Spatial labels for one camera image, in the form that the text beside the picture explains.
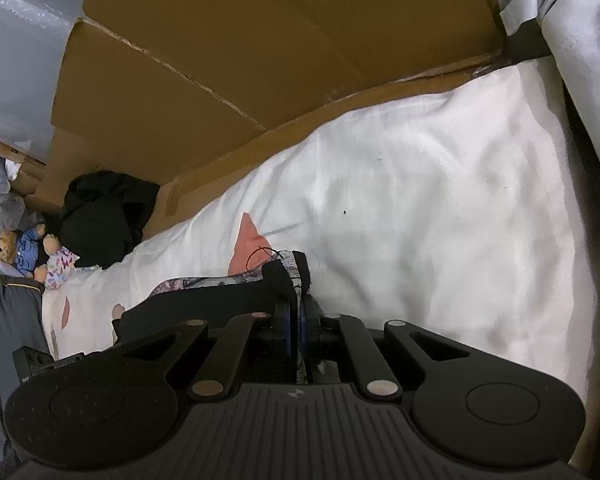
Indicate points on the grey wrapped mattress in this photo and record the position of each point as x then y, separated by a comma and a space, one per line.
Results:
15, 60

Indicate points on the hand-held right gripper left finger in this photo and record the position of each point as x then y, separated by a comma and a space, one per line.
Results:
284, 330

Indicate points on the plush toy in floral dress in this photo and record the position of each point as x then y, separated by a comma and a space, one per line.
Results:
60, 262

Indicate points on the clear plastic bag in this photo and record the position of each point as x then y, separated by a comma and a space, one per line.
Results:
7, 210

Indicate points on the white garment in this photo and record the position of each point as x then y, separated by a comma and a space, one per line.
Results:
575, 20

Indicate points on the crumpled black garment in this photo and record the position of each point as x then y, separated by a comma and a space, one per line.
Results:
100, 220

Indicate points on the folded black sweater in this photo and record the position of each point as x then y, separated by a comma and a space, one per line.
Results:
597, 150

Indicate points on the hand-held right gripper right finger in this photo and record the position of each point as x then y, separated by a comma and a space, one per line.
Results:
310, 330

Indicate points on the black bear-print hoodie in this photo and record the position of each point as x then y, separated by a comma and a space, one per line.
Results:
205, 300

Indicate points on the low folded cardboard sheet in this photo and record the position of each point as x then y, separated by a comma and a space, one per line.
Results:
230, 35

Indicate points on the cream printed bed sheet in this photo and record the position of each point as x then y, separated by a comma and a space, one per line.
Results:
430, 210

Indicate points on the grey pillow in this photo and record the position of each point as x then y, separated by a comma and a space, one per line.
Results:
10, 335

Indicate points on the teddy bear in blue shirt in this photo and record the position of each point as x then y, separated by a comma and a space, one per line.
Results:
22, 250

